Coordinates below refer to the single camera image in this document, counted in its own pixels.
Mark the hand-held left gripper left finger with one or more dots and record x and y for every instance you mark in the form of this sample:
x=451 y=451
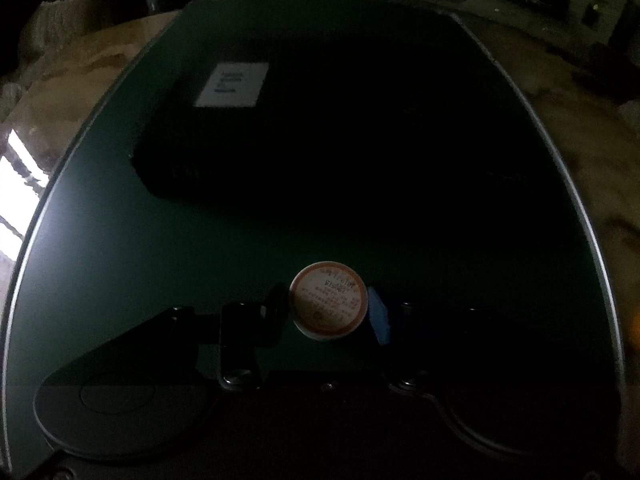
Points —
x=274 y=312

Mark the pale crumpled bag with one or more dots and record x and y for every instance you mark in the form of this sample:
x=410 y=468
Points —
x=47 y=25

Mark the black box with white label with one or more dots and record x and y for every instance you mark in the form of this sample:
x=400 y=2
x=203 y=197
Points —
x=260 y=130

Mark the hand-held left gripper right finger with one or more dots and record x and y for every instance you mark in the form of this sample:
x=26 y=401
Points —
x=380 y=316

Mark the dark green desk mat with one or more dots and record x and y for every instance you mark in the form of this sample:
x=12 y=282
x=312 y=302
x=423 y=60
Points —
x=150 y=240

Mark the round white jar orange label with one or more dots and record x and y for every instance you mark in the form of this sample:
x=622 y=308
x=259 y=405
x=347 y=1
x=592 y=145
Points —
x=327 y=301

